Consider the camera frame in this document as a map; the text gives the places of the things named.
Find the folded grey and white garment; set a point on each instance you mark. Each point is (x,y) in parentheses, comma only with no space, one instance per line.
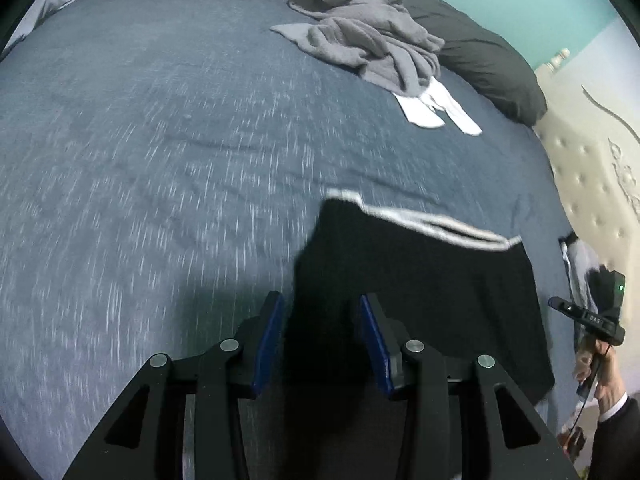
(577,265)

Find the dark grey long pillow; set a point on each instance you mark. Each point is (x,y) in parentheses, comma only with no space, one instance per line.
(480,55)

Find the grey hoodie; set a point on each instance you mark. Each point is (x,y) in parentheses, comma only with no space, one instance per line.
(365,35)

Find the person's right forearm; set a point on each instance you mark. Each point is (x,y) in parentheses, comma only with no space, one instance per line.
(620,440)

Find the light grey duvet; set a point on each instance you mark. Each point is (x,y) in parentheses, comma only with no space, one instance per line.
(35,15)

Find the cream tufted headboard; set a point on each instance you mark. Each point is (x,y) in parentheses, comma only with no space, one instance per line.
(595,170)

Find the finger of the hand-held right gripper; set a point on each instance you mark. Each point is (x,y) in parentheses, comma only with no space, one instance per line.
(565,306)

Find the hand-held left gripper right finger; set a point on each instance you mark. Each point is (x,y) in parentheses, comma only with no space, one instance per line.
(375,340)

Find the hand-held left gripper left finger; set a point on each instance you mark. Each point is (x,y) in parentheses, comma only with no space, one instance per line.
(267,340)

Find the person's right hand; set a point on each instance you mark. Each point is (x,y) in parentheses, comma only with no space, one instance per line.
(612,380)

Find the black sweater with white trim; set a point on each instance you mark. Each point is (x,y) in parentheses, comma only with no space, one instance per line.
(425,300)

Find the bed with blue-grey sheet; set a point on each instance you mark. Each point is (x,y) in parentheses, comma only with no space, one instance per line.
(150,160)

